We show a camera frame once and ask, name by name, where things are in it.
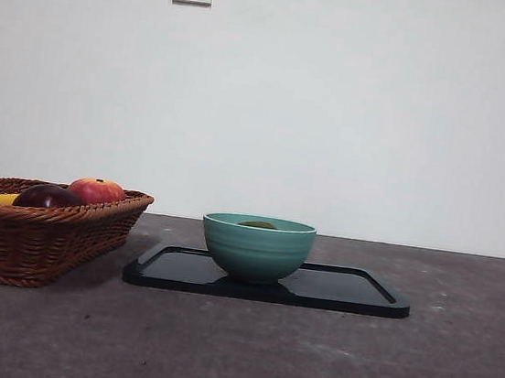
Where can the green avocado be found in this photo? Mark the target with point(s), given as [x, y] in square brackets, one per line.
[257, 224]

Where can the teal ceramic bowl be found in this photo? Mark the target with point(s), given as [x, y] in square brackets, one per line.
[256, 254]

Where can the black rectangular tray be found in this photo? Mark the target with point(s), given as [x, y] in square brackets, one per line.
[349, 298]

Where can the red apple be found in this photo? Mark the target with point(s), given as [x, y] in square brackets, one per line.
[95, 190]

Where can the dark purple plum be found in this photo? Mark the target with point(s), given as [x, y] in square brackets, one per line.
[48, 197]

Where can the brown wicker basket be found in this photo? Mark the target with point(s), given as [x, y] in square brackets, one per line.
[33, 245]

